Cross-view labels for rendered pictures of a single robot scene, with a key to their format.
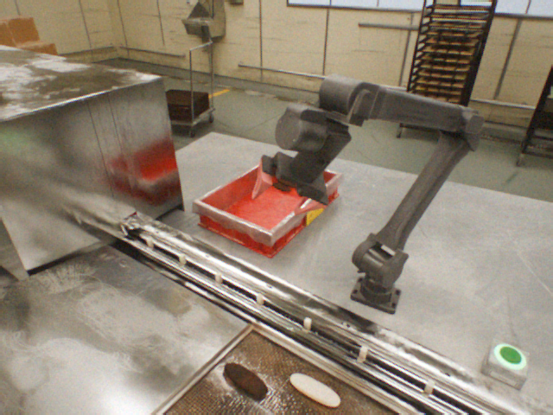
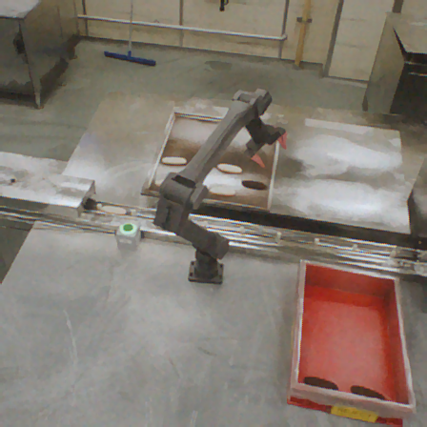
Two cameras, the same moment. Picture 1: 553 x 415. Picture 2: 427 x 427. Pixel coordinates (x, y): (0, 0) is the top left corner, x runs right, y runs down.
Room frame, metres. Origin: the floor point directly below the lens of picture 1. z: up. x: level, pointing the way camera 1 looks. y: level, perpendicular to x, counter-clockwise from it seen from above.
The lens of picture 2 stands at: (1.69, -0.74, 2.04)
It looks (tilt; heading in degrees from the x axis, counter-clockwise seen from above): 41 degrees down; 154
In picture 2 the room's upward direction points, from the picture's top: 4 degrees clockwise
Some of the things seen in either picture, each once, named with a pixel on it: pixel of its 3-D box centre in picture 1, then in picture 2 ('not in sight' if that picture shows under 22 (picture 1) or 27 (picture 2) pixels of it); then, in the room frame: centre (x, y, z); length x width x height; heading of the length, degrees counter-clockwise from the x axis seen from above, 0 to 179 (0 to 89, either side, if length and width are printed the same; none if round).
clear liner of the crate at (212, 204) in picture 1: (272, 198); (347, 335); (1.14, 0.01, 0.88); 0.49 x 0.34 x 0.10; 145
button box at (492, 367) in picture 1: (500, 373); (129, 239); (0.47, -0.48, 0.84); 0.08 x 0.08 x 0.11; 56
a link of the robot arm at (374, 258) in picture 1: (378, 268); (209, 245); (0.69, -0.26, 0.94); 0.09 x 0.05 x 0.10; 126
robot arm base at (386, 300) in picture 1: (378, 285); (206, 265); (0.71, -0.27, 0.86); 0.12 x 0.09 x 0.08; 62
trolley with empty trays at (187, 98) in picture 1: (180, 88); not in sight; (4.18, 1.06, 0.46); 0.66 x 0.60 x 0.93; 73
